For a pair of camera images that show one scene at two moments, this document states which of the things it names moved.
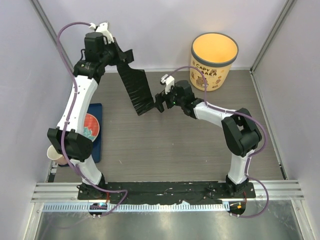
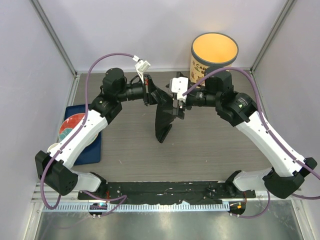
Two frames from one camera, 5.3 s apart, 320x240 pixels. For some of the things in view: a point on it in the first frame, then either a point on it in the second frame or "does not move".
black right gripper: x=160 y=98 → x=179 y=111
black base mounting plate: x=167 y=192 does not move
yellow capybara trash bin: x=213 y=53 does not move
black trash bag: x=136 y=83 → x=164 y=113
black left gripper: x=123 y=55 → x=151 y=91
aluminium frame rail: x=57 y=192 does not move
